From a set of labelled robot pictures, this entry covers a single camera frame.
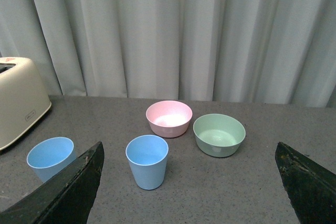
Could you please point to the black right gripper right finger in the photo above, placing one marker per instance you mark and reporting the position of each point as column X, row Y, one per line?
column 310, row 187

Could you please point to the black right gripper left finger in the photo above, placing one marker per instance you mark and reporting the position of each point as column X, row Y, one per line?
column 67, row 197

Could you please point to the light blue plastic cup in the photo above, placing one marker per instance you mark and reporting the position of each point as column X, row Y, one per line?
column 147, row 156

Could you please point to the cream white toaster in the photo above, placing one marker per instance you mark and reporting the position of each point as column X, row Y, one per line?
column 24, row 98

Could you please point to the green plastic bowl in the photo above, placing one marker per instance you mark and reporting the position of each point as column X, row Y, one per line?
column 218, row 135

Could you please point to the pink plastic bowl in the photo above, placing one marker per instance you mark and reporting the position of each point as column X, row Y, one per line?
column 169, row 119

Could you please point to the grey curtain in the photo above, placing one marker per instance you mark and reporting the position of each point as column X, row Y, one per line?
column 267, row 51

